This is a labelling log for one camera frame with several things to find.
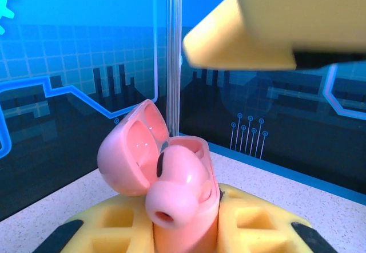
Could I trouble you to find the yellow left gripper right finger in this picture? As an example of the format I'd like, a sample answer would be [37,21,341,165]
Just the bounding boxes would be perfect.
[216,183,340,253]

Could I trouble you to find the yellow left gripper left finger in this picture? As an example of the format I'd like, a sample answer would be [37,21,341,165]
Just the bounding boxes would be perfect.
[33,191,156,253]

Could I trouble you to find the coral pink charging case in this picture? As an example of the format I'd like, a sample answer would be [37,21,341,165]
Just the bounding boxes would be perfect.
[97,98,221,253]

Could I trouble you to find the coral pink earbud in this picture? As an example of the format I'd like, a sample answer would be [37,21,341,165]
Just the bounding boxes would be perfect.
[145,145,218,231]

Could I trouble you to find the blue table edge strip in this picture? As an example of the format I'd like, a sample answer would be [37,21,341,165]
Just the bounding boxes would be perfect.
[208,141,366,203]

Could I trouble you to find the aluminium enclosure post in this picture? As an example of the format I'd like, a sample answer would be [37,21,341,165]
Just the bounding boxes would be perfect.
[166,0,183,137]

